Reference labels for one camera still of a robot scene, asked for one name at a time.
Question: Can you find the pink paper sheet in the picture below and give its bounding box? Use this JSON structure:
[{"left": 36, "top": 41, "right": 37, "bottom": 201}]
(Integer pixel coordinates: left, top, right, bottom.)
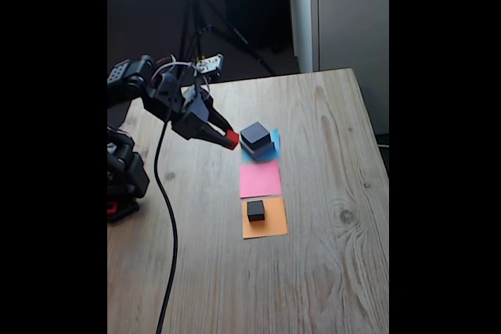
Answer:
[{"left": 239, "top": 160, "right": 283, "bottom": 199}]

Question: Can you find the medium black square block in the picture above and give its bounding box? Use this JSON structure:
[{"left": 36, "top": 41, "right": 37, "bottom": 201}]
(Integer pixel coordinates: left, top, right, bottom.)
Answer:
[{"left": 240, "top": 121, "right": 272, "bottom": 151}]

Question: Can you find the blue paper sheet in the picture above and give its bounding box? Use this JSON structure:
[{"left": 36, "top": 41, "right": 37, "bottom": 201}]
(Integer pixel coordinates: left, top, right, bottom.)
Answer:
[{"left": 241, "top": 127, "right": 282, "bottom": 162}]

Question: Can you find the white grey cabinet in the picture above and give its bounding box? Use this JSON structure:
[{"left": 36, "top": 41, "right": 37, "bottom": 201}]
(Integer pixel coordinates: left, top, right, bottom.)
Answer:
[{"left": 287, "top": 0, "right": 390, "bottom": 135}]

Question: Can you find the orange paper sheet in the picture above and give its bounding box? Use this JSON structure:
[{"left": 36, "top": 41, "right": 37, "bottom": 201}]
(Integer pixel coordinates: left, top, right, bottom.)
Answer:
[{"left": 241, "top": 196, "right": 289, "bottom": 240}]

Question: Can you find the small dark grey cube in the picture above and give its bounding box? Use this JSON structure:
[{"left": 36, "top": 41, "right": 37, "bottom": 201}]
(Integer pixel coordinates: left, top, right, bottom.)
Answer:
[{"left": 247, "top": 199, "right": 267, "bottom": 222}]

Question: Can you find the red black table clamp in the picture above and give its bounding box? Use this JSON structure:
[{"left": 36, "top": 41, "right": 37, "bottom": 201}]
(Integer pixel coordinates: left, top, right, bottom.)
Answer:
[{"left": 106, "top": 197, "right": 141, "bottom": 224}]

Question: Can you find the black tripod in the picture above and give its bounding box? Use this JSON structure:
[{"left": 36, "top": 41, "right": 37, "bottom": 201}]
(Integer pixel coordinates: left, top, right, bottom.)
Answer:
[{"left": 174, "top": 0, "right": 277, "bottom": 88}]

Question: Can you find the large grey square block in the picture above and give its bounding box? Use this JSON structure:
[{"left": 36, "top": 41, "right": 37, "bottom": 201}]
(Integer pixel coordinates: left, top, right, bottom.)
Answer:
[{"left": 239, "top": 138, "right": 276, "bottom": 161}]

